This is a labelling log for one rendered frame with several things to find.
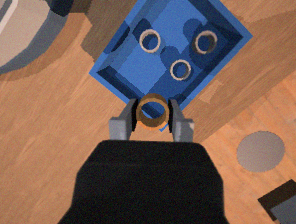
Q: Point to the steel bushing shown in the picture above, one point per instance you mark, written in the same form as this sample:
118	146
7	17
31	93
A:
146	33

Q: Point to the dark grey metal sleeve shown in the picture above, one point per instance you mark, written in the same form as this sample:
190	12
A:
187	73
212	42

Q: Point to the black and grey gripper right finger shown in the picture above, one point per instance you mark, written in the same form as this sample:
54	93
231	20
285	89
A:
182	128

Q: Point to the blue crate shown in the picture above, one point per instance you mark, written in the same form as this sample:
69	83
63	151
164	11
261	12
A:
129	72

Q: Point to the grey round turntable disc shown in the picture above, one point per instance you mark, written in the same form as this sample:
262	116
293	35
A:
28	29

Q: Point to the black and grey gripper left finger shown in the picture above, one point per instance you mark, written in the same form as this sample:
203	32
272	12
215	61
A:
121	127

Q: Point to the bronze bushing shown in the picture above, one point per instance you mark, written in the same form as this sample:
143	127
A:
156	123

